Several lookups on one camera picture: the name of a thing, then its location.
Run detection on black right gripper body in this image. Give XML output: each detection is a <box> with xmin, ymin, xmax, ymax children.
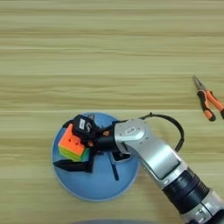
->
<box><xmin>87</xmin><ymin>122</ymin><xmax>118</xmax><ymax>153</ymax></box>

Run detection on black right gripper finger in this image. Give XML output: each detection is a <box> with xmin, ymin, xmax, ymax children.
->
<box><xmin>61</xmin><ymin>117</ymin><xmax>78</xmax><ymax>130</ymax></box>
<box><xmin>52</xmin><ymin>149</ymin><xmax>95</xmax><ymax>174</ymax></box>

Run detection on colourful puzzle cube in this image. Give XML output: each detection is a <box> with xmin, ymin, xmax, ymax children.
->
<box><xmin>57</xmin><ymin>122</ymin><xmax>91</xmax><ymax>163</ymax></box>

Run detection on blue round plate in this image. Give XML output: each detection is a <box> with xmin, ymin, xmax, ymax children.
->
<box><xmin>51</xmin><ymin>112</ymin><xmax>140</xmax><ymax>203</ymax></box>

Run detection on orange and black long-nose pliers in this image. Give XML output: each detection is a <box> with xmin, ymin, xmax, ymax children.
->
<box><xmin>191</xmin><ymin>74</ymin><xmax>224</xmax><ymax>123</ymax></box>

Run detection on black box with white label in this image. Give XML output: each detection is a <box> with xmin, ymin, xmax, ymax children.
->
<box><xmin>72</xmin><ymin>114</ymin><xmax>99</xmax><ymax>140</ymax></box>

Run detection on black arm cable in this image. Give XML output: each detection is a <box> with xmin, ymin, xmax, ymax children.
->
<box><xmin>139</xmin><ymin>112</ymin><xmax>186</xmax><ymax>152</ymax></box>

